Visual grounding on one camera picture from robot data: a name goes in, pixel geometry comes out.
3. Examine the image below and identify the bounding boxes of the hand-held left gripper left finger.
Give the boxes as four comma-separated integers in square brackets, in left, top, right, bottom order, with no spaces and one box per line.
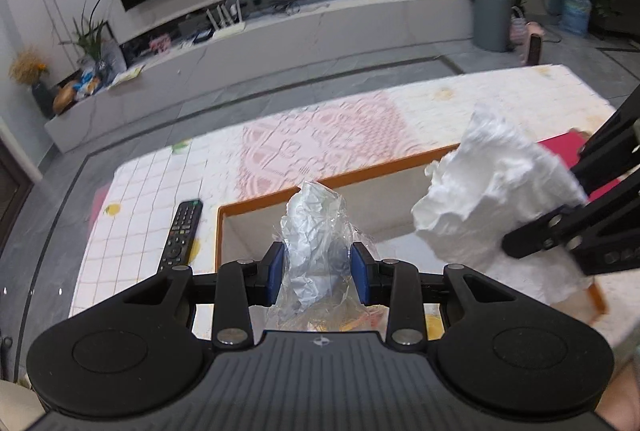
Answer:
[120,241,288,351]

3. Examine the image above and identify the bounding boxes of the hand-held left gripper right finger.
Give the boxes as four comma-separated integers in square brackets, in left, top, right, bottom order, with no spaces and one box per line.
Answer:
[349,241,521,350]

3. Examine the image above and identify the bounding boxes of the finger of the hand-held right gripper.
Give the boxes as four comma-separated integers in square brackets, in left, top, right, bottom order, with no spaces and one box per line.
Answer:
[570,83,640,199]
[501,176,640,261]

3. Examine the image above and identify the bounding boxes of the crinkled cellophane wrapper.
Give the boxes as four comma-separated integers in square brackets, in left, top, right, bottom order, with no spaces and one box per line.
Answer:
[265,181,386,332]

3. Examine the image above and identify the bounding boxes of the white paper towel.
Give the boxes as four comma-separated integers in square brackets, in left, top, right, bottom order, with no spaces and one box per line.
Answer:
[411,103,596,312]

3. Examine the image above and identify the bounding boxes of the orange cardboard box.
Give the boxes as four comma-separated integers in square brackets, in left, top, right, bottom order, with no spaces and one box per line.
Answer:
[216,142,610,324]

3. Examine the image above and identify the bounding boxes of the red box with clear front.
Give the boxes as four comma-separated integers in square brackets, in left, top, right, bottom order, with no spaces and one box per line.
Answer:
[537,131,640,206]

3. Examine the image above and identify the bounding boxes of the black remote control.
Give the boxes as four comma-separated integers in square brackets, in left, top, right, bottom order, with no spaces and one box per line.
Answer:
[159,198,204,273]

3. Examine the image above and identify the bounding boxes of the blue water bottle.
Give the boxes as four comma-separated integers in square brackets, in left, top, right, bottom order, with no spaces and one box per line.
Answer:
[560,0,592,36]

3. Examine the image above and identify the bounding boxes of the pink white basket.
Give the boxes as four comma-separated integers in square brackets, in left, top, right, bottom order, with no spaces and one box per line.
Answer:
[509,7,530,44]

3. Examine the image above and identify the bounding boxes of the grey trash can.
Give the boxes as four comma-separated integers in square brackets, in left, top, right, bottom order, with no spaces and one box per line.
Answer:
[472,0,515,52]

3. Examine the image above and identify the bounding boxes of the white marble tv console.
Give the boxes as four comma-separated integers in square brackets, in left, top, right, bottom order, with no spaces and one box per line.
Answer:
[44,0,475,154]

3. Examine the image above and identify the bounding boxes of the green paper sheet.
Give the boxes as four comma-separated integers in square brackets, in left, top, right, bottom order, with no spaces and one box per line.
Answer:
[112,65,146,86]

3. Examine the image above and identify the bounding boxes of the white router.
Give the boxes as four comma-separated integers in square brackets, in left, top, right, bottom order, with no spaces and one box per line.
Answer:
[206,0,247,40]

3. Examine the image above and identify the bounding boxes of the blue snack bag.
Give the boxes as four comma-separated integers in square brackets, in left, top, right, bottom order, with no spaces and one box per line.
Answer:
[75,73,103,99]

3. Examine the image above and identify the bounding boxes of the brown round object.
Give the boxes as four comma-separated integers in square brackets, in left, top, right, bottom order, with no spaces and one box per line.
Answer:
[52,81,81,114]

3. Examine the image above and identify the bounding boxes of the green plant in glass vase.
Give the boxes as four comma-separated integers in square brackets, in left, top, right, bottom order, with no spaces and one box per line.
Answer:
[60,0,126,82]

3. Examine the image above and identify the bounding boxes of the vase with yellow flowers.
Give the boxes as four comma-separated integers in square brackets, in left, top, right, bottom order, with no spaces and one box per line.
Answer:
[9,48,56,119]

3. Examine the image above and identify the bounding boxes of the black cables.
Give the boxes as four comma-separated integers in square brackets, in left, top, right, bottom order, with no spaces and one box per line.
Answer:
[270,0,331,14]

